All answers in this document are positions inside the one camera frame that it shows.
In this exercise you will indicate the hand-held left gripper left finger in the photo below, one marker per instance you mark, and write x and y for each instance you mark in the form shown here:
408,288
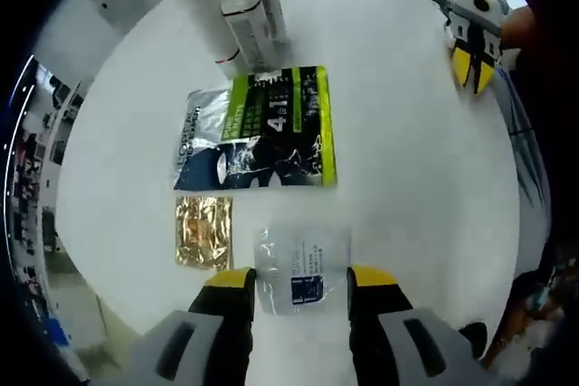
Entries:
208,332

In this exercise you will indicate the person's dark shirt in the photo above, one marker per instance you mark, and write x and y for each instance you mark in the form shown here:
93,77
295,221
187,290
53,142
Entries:
561,178

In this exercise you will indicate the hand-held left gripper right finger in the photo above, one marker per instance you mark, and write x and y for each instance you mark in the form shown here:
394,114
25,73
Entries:
398,341

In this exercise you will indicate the person's right hand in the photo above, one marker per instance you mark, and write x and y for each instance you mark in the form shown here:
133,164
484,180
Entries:
520,29

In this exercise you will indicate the gold skincare sachet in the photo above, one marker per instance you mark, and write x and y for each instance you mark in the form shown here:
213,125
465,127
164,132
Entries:
203,232

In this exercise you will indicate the green black skincare sachet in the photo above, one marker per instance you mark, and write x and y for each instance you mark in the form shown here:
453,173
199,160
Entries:
271,133

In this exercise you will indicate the clear skincare sachet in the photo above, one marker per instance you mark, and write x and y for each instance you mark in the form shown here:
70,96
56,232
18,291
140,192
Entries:
303,264

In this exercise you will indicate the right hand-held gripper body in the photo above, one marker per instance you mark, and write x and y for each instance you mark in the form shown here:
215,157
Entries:
475,15

